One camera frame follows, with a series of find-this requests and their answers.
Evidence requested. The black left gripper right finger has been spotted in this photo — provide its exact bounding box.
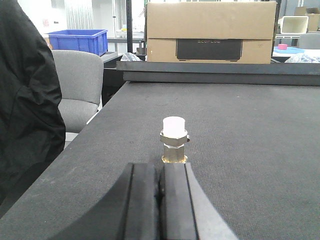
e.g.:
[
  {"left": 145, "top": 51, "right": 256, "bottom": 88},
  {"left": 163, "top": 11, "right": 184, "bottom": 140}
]
[{"left": 159, "top": 163, "right": 238, "bottom": 240}]

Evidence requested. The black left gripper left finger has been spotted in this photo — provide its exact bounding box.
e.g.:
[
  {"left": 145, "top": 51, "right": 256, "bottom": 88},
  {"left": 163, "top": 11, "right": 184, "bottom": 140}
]
[{"left": 52, "top": 163, "right": 160, "bottom": 240}]

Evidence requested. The brass valve with white cap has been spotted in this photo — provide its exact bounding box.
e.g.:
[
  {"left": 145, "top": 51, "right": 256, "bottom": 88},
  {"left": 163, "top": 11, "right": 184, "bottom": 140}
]
[{"left": 160, "top": 116, "right": 190, "bottom": 164}]

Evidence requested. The large cardboard box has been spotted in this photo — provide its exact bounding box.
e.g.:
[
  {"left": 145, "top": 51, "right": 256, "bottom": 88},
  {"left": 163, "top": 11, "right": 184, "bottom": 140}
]
[{"left": 146, "top": 1, "right": 277, "bottom": 64}]

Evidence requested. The small cardboard box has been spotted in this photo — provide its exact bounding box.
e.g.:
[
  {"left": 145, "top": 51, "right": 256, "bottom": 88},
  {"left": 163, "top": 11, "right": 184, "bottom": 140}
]
[{"left": 294, "top": 6, "right": 320, "bottom": 32}]

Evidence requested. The black jacket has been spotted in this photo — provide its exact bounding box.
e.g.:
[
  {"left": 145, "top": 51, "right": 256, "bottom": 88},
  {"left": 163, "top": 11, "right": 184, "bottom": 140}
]
[{"left": 0, "top": 0, "right": 66, "bottom": 201}]

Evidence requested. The grey office chair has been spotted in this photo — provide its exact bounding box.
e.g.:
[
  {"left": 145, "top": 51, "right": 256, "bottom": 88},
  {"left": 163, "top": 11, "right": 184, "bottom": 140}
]
[{"left": 52, "top": 50, "right": 104, "bottom": 134}]

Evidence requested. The blue plastic crate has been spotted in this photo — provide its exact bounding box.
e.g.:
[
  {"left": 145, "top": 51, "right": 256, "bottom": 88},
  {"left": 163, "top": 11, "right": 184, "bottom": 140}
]
[{"left": 47, "top": 29, "right": 108, "bottom": 56}]

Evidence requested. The clear plastic bag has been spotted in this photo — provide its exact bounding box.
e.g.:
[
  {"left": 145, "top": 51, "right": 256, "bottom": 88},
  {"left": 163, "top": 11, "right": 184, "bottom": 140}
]
[{"left": 285, "top": 53, "right": 320, "bottom": 64}]

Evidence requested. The pink tape roll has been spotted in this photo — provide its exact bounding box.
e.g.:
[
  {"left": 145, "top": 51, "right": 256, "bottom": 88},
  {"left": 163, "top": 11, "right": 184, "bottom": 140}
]
[{"left": 277, "top": 43, "right": 288, "bottom": 51}]

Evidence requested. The light blue tray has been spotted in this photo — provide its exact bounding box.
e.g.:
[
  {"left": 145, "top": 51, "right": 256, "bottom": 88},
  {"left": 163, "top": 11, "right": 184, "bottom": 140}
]
[{"left": 273, "top": 46, "right": 305, "bottom": 54}]

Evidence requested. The grey background chair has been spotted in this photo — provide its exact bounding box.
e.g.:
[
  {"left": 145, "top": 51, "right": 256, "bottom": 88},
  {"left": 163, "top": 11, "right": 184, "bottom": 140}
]
[{"left": 299, "top": 32, "right": 320, "bottom": 50}]

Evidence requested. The white plastic bin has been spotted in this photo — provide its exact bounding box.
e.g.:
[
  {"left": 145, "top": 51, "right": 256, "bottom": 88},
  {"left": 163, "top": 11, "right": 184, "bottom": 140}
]
[{"left": 278, "top": 16, "right": 309, "bottom": 35}]

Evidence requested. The black conveyor end rail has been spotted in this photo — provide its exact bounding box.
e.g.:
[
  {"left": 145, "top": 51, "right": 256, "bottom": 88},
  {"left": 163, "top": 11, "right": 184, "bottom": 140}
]
[{"left": 116, "top": 61, "right": 320, "bottom": 87}]

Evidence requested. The black metal post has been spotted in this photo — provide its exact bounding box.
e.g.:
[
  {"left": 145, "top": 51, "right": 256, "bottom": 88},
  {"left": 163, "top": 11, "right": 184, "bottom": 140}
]
[{"left": 125, "top": 0, "right": 133, "bottom": 53}]

